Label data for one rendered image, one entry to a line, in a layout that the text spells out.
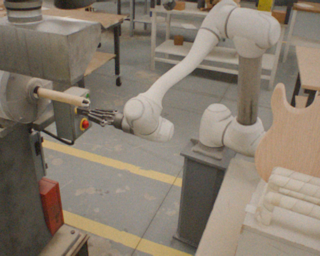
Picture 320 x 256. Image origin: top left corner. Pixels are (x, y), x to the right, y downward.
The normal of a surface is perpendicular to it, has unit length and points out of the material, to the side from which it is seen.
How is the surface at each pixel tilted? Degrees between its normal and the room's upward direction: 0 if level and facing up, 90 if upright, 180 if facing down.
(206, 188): 90
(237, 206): 0
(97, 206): 0
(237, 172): 0
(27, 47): 90
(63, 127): 90
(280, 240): 90
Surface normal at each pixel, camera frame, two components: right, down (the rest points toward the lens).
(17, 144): 0.93, 0.22
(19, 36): -0.37, 0.45
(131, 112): -0.30, -0.17
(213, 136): -0.62, 0.44
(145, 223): 0.04, -0.86
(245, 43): -0.62, 0.62
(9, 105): 0.64, 0.47
